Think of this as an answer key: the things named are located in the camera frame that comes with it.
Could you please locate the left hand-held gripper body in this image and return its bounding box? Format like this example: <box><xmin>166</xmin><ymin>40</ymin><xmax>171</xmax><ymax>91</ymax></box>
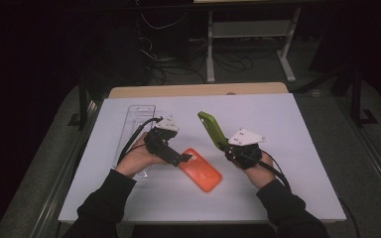
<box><xmin>144</xmin><ymin>115</ymin><xmax>183</xmax><ymax>168</ymax></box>

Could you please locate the green phone case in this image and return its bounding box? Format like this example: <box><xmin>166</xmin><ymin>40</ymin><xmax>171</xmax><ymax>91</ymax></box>
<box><xmin>196</xmin><ymin>111</ymin><xmax>230</xmax><ymax>152</ymax></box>

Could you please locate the left hand-held gripper black cable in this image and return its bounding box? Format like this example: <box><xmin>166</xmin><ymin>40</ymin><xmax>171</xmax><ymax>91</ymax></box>
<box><xmin>117</xmin><ymin>116</ymin><xmax>164</xmax><ymax>165</ymax></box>

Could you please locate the right hand-held gripper black cable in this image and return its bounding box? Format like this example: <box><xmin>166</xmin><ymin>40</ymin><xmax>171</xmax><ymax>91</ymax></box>
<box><xmin>242</xmin><ymin>150</ymin><xmax>361</xmax><ymax>238</ymax></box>

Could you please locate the black metal stand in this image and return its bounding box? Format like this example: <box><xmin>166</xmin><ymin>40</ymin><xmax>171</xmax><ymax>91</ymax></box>
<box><xmin>350</xmin><ymin>65</ymin><xmax>380</xmax><ymax>128</ymax></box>
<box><xmin>67</xmin><ymin>78</ymin><xmax>90</xmax><ymax>128</ymax></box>

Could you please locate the hand-held gripper black cable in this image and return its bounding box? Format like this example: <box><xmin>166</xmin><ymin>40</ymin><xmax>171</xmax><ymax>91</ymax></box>
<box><xmin>117</xmin><ymin>116</ymin><xmax>164</xmax><ymax>165</ymax></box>
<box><xmin>242</xmin><ymin>150</ymin><xmax>361</xmax><ymax>238</ymax></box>

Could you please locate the tangle of floor cables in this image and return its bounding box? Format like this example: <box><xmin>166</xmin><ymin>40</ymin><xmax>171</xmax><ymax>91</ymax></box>
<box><xmin>138</xmin><ymin>39</ymin><xmax>279</xmax><ymax>84</ymax></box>

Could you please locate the orange phone case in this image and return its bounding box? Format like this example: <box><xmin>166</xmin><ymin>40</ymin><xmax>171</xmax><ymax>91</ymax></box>
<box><xmin>178</xmin><ymin>148</ymin><xmax>223</xmax><ymax>193</ymax></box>

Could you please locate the person's left hand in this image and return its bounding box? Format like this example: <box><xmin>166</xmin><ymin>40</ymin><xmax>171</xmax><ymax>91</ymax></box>
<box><xmin>115</xmin><ymin>132</ymin><xmax>168</xmax><ymax>179</ymax></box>

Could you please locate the person's right hand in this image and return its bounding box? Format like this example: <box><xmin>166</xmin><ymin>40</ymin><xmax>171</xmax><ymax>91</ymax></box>
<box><xmin>242</xmin><ymin>152</ymin><xmax>277</xmax><ymax>190</ymax></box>

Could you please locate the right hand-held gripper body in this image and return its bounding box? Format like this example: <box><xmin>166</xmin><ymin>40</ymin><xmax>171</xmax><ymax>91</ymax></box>
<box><xmin>225</xmin><ymin>128</ymin><xmax>266</xmax><ymax>171</ymax></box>

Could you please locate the white metal desk frame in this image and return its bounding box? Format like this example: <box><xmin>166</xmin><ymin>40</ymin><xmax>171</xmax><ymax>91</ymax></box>
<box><xmin>206</xmin><ymin>7</ymin><xmax>302</xmax><ymax>83</ymax></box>

